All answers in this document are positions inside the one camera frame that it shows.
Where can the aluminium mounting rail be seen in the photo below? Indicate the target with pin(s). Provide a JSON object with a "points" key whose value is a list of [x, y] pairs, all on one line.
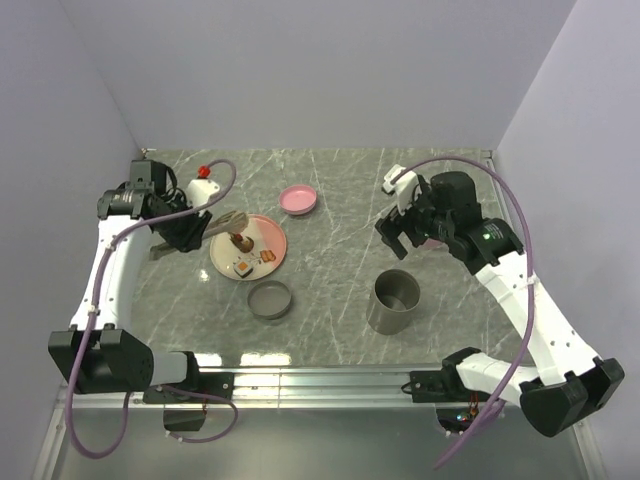
{"points": [[342, 387]]}

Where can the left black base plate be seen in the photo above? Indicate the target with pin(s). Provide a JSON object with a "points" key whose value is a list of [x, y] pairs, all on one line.
{"points": [[218, 384]]}

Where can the pink cylindrical container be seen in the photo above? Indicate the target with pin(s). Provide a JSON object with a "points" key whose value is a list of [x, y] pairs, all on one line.
{"points": [[430, 244]]}

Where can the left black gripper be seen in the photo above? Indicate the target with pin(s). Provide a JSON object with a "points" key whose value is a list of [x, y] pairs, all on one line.
{"points": [[191, 238]]}

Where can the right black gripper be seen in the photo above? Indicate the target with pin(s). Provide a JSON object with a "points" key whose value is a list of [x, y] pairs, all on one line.
{"points": [[391, 226]]}

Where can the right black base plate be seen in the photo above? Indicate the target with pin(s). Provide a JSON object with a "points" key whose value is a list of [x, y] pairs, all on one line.
{"points": [[439, 386]]}

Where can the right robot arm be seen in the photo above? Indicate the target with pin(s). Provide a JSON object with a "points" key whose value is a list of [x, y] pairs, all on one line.
{"points": [[569, 380]]}

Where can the brown mushroom food piece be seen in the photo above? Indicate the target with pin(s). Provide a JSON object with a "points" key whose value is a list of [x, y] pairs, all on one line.
{"points": [[243, 243]]}

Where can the metal serving tongs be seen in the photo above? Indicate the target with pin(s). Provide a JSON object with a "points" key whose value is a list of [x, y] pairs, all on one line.
{"points": [[233, 222]]}

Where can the grey round lid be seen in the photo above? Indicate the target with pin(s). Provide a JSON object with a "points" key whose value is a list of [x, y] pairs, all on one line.
{"points": [[269, 300]]}

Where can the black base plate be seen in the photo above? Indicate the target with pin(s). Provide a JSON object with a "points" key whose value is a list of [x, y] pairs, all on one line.
{"points": [[218, 384], [439, 386]]}

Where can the pink round lid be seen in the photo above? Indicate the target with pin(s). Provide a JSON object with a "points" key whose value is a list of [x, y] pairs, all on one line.
{"points": [[298, 200]]}

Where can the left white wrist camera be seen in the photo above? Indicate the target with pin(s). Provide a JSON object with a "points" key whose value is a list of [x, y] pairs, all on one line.
{"points": [[202, 188]]}

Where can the orange topped sushi piece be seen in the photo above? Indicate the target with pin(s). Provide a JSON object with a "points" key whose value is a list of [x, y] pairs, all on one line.
{"points": [[243, 268]]}

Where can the pink and cream plate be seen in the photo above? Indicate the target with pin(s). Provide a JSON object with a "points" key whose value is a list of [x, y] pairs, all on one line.
{"points": [[253, 254]]}

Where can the grey cylindrical container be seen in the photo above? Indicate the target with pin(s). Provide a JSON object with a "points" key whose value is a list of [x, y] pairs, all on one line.
{"points": [[394, 299]]}

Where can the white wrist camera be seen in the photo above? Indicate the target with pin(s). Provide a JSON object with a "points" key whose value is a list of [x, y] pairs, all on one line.
{"points": [[404, 185], [202, 188]]}

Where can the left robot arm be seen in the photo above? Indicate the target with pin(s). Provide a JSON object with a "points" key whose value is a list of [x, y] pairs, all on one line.
{"points": [[98, 351]]}

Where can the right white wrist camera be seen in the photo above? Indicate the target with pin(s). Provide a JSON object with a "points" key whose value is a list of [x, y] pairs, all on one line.
{"points": [[404, 185]]}

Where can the small orange sausage pieces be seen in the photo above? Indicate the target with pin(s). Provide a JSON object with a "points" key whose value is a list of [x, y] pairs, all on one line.
{"points": [[267, 256]]}

